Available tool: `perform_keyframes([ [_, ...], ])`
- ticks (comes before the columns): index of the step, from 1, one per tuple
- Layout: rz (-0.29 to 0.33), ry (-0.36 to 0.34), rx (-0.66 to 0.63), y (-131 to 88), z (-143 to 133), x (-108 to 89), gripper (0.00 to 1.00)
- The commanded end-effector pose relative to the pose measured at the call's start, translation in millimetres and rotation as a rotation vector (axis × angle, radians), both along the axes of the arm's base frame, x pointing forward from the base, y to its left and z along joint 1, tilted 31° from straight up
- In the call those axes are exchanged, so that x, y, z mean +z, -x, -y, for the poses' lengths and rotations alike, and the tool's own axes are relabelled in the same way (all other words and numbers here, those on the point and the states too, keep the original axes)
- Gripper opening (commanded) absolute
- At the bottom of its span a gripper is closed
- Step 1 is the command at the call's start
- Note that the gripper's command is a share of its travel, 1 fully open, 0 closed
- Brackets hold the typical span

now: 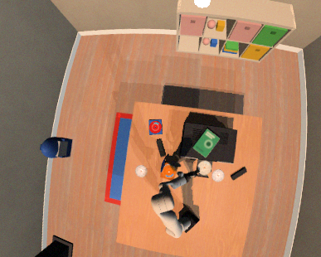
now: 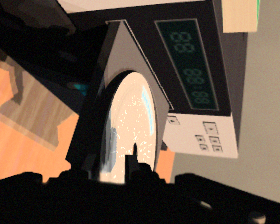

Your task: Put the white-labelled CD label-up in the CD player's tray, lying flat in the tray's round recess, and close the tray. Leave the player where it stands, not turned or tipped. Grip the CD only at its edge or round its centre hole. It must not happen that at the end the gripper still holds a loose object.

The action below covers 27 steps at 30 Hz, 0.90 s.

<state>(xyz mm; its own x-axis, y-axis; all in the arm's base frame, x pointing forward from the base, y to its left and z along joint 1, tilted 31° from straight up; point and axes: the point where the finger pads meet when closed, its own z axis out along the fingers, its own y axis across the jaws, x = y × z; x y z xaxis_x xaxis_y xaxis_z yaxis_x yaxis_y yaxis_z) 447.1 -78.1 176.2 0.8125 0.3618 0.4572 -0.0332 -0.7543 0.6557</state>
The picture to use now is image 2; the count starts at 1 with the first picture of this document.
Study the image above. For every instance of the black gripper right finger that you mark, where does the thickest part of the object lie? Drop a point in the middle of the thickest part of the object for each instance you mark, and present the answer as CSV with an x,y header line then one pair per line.
x,y
239,205

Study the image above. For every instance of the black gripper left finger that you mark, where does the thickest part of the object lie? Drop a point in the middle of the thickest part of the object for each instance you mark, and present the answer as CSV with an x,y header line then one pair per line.
x,y
89,170

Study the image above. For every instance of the white-labelled cd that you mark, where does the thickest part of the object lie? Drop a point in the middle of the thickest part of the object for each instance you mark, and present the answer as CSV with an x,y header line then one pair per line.
x,y
130,118

